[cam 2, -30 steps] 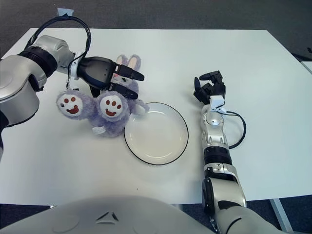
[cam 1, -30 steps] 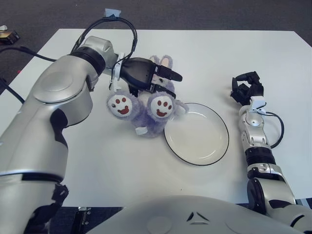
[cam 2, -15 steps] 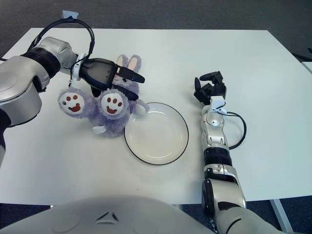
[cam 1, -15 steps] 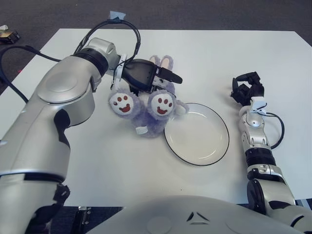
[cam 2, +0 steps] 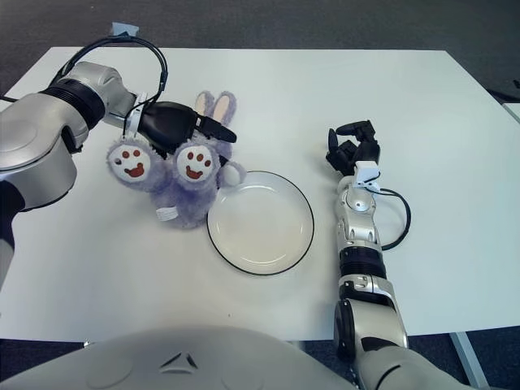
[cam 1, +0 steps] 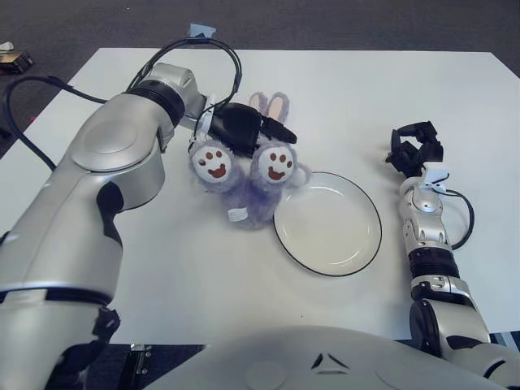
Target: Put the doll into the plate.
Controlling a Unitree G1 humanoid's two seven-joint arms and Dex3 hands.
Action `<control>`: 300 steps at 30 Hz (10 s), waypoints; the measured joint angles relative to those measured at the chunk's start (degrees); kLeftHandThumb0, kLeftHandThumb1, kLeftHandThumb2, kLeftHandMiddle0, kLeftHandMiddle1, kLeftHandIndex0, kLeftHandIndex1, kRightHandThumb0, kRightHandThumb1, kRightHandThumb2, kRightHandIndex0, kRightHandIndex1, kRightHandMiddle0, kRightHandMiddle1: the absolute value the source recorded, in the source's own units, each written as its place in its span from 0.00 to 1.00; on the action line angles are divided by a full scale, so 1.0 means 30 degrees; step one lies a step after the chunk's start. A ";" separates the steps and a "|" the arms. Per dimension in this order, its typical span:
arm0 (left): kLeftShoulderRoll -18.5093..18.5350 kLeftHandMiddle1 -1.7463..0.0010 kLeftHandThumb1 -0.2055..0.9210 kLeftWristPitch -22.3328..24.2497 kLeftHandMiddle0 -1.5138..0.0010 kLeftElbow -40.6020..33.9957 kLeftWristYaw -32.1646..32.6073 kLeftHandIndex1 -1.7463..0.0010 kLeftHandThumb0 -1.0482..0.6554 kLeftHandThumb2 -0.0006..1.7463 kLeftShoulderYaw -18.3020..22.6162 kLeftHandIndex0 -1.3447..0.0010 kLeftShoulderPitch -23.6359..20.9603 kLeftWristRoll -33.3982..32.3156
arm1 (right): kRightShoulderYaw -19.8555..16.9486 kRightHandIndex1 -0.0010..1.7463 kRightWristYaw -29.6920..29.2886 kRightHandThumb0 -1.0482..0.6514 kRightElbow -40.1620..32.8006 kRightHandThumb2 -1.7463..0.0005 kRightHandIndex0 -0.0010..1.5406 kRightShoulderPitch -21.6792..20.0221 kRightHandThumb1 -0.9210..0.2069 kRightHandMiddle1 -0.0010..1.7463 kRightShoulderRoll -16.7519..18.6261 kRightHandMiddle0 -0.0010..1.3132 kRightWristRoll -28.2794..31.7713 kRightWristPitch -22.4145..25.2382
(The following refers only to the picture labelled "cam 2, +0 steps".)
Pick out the blue tape piece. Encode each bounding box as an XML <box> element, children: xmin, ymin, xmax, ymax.
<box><xmin>110</xmin><ymin>22</ymin><xmax>139</xmax><ymax>38</ymax></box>

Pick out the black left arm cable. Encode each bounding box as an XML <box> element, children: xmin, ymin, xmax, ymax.
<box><xmin>56</xmin><ymin>36</ymin><xmax>170</xmax><ymax>111</ymax></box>

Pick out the grey metal table leg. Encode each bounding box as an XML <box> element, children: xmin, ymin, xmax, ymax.
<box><xmin>448</xmin><ymin>331</ymin><xmax>495</xmax><ymax>387</ymax></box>

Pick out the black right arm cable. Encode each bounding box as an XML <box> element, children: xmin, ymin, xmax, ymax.
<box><xmin>377</xmin><ymin>187</ymin><xmax>411</xmax><ymax>249</ymax></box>

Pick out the grey robot torso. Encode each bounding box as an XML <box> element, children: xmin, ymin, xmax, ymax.
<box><xmin>0</xmin><ymin>324</ymin><xmax>362</xmax><ymax>390</ymax></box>

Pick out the white plate with black rim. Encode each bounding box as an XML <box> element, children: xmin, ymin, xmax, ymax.
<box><xmin>206</xmin><ymin>170</ymin><xmax>316</xmax><ymax>278</ymax></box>

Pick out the white neighbouring table corner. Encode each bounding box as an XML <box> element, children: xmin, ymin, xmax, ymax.
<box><xmin>501</xmin><ymin>103</ymin><xmax>520</xmax><ymax>125</ymax></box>

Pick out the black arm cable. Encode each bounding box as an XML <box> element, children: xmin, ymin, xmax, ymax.
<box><xmin>56</xmin><ymin>36</ymin><xmax>170</xmax><ymax>111</ymax></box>
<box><xmin>377</xmin><ymin>187</ymin><xmax>411</xmax><ymax>249</ymax></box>

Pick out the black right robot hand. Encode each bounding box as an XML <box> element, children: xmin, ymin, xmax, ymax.
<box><xmin>324</xmin><ymin>119</ymin><xmax>381</xmax><ymax>178</ymax></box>

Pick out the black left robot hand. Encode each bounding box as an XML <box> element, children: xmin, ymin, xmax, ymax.
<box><xmin>136</xmin><ymin>101</ymin><xmax>239</xmax><ymax>160</ymax></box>

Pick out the purple bunny plush doll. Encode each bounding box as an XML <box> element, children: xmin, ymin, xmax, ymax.
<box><xmin>106</xmin><ymin>89</ymin><xmax>247</xmax><ymax>229</ymax></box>

